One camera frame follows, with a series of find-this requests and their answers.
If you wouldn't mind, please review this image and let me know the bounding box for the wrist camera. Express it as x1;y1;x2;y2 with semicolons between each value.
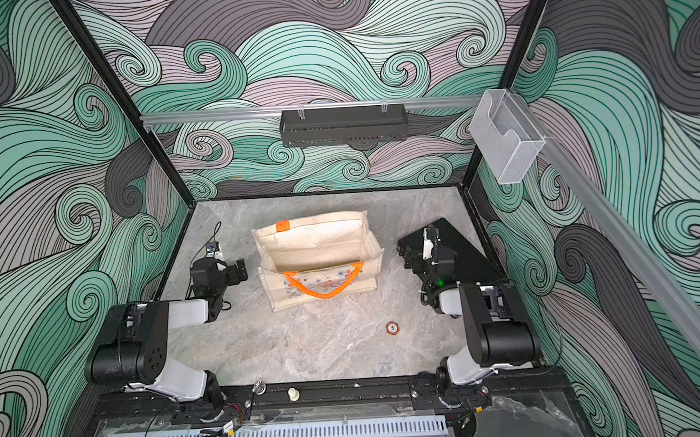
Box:
205;241;222;258
422;225;439;260

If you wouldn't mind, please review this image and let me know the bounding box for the clear acrylic wall holder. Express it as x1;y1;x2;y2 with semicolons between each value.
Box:
469;89;546;185

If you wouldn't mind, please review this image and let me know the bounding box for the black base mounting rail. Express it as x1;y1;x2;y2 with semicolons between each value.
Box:
94;367;570;423

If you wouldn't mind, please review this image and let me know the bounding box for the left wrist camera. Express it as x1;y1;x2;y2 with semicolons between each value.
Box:
205;241;222;258

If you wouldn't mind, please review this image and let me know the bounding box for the cream round knob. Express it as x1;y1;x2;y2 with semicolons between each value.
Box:
288;387;300;401

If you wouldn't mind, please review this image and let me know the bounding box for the beige floral canvas tote bag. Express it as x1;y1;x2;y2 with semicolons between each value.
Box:
253;210;384;312

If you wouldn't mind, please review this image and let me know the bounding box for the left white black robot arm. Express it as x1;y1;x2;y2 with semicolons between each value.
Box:
85;256;249;405

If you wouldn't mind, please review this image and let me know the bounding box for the aluminium right wall rail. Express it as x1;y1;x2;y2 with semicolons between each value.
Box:
506;91;700;357

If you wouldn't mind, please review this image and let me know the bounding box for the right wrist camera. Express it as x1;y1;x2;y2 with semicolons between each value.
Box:
422;225;439;260

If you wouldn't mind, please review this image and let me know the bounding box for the white slotted cable duct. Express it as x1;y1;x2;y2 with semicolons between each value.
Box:
108;415;448;437

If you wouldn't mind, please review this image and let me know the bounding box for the clear round knob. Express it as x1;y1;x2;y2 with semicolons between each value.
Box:
252;379;266;395

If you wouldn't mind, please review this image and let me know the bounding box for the aluminium wall rail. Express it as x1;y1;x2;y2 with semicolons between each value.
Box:
506;91;700;357
140;94;482;127

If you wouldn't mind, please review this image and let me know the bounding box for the aluminium back wall rail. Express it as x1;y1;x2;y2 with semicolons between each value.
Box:
140;94;482;127

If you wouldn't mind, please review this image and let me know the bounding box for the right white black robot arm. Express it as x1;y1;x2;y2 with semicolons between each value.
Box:
397;239;540;391

